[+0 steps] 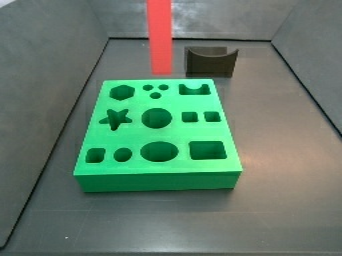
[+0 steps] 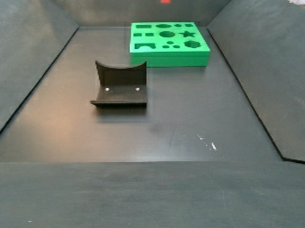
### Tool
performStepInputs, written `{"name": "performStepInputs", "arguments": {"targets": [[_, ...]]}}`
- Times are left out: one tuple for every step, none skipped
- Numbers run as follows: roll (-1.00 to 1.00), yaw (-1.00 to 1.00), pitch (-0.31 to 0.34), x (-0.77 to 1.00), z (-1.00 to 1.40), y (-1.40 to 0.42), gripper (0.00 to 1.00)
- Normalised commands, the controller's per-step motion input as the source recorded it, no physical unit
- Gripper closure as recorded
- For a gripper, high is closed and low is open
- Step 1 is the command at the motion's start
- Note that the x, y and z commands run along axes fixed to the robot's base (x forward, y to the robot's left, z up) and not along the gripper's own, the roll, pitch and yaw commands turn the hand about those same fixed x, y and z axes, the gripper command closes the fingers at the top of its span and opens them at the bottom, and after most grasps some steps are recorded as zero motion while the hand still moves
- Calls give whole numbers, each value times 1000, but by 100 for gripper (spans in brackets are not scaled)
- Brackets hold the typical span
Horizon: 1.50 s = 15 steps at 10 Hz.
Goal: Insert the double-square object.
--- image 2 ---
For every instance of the red tape marker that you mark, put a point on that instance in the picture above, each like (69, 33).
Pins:
(165, 1)

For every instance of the green shape sorter box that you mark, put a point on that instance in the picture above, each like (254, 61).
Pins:
(168, 44)

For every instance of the black curved holder stand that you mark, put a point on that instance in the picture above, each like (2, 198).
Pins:
(124, 85)

